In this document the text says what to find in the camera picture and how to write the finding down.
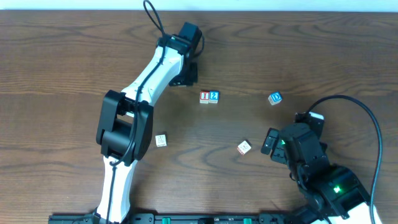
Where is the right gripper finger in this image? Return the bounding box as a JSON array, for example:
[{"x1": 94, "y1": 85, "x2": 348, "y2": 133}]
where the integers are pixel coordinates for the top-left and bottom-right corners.
[
  {"x1": 271, "y1": 145, "x2": 287, "y2": 165},
  {"x1": 261, "y1": 128, "x2": 279, "y2": 155}
]

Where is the red letter I block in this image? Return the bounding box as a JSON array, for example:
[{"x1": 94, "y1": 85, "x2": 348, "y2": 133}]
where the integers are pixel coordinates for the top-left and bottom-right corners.
[{"x1": 200, "y1": 91, "x2": 210, "y2": 104}]

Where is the blue number 2 block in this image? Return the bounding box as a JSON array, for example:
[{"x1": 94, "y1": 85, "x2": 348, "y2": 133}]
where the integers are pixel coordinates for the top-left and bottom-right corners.
[{"x1": 209, "y1": 91, "x2": 220, "y2": 104}]

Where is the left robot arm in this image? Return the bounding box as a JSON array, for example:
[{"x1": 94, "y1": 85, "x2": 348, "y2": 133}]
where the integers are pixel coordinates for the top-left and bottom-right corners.
[{"x1": 94, "y1": 34, "x2": 205, "y2": 223}]

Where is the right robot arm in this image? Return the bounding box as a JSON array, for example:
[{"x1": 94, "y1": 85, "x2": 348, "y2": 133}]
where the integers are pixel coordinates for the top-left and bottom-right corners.
[{"x1": 261, "y1": 112, "x2": 381, "y2": 223}]

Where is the white block with red edge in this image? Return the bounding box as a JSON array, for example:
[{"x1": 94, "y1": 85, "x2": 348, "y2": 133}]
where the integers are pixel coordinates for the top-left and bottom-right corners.
[{"x1": 237, "y1": 141, "x2": 251, "y2": 155}]

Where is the blue letter D block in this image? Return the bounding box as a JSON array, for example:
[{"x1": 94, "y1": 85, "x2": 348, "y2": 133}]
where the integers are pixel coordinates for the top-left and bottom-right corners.
[{"x1": 268, "y1": 91, "x2": 283, "y2": 105}]

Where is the plain white wooden block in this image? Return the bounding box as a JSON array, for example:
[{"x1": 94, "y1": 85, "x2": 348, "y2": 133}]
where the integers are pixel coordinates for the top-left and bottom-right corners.
[{"x1": 155, "y1": 134, "x2": 167, "y2": 147}]

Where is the right black cable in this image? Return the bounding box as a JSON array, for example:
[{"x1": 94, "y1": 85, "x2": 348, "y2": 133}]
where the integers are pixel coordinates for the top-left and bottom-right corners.
[{"x1": 306, "y1": 95, "x2": 384, "y2": 224}]

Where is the black cable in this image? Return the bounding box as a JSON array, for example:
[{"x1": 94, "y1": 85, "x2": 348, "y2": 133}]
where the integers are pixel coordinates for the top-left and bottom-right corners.
[
  {"x1": 105, "y1": 0, "x2": 206, "y2": 224},
  {"x1": 306, "y1": 95, "x2": 384, "y2": 224}
]

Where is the left black cable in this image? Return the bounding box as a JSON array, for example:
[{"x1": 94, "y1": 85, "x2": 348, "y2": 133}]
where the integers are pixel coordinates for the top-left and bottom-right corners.
[{"x1": 105, "y1": 0, "x2": 206, "y2": 224}]

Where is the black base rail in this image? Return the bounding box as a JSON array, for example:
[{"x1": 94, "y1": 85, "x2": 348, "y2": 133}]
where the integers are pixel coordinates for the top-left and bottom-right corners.
[{"x1": 48, "y1": 213, "x2": 315, "y2": 224}]

